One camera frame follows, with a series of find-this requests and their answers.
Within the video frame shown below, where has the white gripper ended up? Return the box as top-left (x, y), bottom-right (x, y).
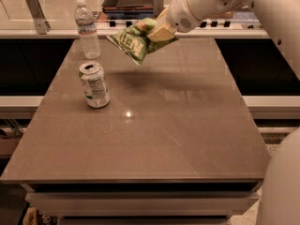
top-left (147, 0), bottom-right (201, 42)

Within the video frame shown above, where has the green jalapeno chip bag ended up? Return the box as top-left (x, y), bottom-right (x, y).
top-left (107, 18), bottom-right (177, 65)

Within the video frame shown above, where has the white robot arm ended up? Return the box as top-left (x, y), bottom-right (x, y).
top-left (148, 0), bottom-right (300, 225)

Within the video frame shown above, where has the clear plastic water bottle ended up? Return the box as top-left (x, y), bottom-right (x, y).
top-left (74, 0), bottom-right (101, 59)

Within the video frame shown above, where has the white green soda can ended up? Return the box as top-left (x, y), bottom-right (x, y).
top-left (79, 61), bottom-right (110, 108)

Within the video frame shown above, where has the middle metal rail bracket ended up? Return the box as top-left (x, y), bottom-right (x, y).
top-left (153, 0), bottom-right (164, 17)

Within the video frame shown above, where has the metal rail bracket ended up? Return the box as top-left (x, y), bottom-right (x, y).
top-left (153, 0), bottom-right (164, 17)
top-left (25, 0), bottom-right (51, 35)

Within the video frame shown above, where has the left metal rail bracket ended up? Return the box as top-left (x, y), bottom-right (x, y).
top-left (25, 0), bottom-right (51, 35)

